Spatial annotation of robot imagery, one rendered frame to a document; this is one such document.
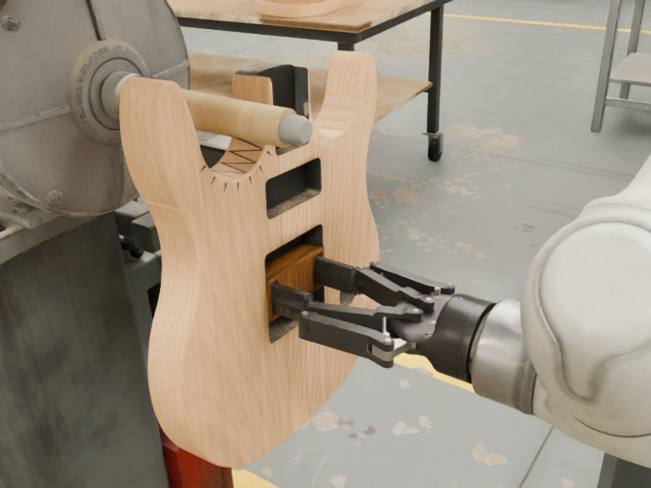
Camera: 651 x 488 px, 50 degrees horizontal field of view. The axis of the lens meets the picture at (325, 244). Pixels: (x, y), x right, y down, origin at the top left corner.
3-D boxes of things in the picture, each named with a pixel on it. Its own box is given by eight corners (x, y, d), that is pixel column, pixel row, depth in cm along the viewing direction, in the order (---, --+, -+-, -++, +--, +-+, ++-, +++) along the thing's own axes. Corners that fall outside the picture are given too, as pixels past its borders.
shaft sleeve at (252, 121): (147, 81, 67) (145, 114, 68) (121, 79, 64) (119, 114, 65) (300, 108, 58) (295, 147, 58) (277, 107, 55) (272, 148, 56)
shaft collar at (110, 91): (139, 72, 68) (136, 119, 69) (101, 69, 64) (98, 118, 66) (153, 74, 67) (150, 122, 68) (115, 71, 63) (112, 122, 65)
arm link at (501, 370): (558, 382, 64) (497, 362, 67) (573, 295, 61) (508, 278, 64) (524, 437, 58) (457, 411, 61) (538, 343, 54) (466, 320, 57)
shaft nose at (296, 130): (297, 113, 57) (294, 142, 58) (279, 113, 55) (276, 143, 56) (317, 117, 56) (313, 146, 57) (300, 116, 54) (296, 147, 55)
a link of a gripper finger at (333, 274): (351, 268, 72) (355, 266, 73) (296, 252, 76) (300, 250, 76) (350, 294, 74) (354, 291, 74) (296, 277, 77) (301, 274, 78)
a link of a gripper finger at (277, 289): (314, 321, 69) (309, 324, 68) (258, 302, 72) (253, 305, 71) (314, 294, 67) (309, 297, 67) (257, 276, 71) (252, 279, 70)
